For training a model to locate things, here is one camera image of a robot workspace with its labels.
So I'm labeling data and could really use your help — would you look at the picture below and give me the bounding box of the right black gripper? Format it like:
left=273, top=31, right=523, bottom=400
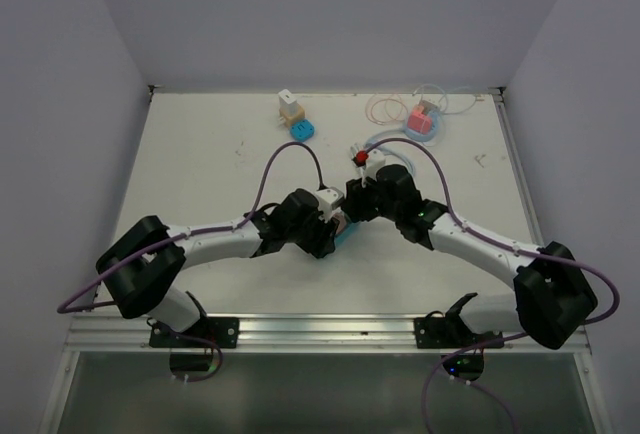
left=341, top=173, right=401, bottom=223

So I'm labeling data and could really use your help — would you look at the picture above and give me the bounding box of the teal power strip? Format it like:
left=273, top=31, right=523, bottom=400
left=334, top=223, right=359, bottom=249

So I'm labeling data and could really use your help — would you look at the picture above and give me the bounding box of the blue square adapter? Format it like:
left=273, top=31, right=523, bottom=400
left=289, top=119, right=315, bottom=143

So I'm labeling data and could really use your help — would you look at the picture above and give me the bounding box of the white charger plug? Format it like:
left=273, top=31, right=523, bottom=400
left=278, top=89, right=299, bottom=116

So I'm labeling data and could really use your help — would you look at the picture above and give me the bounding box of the tan wooden socket cube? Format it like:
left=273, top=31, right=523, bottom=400
left=278, top=105, right=306, bottom=128

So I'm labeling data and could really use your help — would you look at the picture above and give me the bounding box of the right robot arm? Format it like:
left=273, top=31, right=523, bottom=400
left=342, top=165, right=597, bottom=350

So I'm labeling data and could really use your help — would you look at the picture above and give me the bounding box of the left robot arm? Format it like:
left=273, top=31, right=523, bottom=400
left=96, top=188, right=344, bottom=347

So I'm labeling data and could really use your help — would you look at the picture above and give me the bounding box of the light blue round socket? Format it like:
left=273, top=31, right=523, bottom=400
left=402, top=111, right=445, bottom=145

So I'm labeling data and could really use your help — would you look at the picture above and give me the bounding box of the pink cube plug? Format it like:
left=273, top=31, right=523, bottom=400
left=406, top=105, right=434, bottom=136

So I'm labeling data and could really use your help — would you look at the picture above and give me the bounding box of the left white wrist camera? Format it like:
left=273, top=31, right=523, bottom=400
left=314, top=187, right=345, bottom=223

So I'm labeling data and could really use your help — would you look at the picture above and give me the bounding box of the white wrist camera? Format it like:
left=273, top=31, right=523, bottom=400
left=314, top=187, right=345, bottom=223
left=350, top=144, right=386, bottom=186

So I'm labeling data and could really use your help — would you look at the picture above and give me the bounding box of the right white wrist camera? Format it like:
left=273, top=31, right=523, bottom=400
left=350, top=144, right=386, bottom=186

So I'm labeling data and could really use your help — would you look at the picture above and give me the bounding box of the light blue cord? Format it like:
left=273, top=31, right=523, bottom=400
left=364, top=113, right=449, bottom=178

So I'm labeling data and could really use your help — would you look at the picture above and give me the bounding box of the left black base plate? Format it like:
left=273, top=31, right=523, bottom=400
left=148, top=316, right=240, bottom=349

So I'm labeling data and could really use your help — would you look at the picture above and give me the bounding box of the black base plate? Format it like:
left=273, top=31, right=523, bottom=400
left=413, top=311, right=504, bottom=349
left=148, top=316, right=240, bottom=349

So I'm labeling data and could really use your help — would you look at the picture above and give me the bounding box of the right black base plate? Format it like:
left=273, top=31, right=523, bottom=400
left=413, top=311, right=504, bottom=349

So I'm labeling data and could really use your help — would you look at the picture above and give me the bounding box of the thin white wire coil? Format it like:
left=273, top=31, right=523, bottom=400
left=414, top=82, right=485, bottom=118

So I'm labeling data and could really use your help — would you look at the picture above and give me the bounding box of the right side aluminium rail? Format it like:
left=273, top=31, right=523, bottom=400
left=490, top=88, right=543, bottom=243

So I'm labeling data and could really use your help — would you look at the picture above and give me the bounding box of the aluminium rail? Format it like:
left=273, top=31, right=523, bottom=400
left=490, top=88, right=543, bottom=243
left=62, top=312, right=591, bottom=355

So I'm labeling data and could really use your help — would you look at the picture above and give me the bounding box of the aluminium front rail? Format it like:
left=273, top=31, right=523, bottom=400
left=62, top=312, right=591, bottom=355

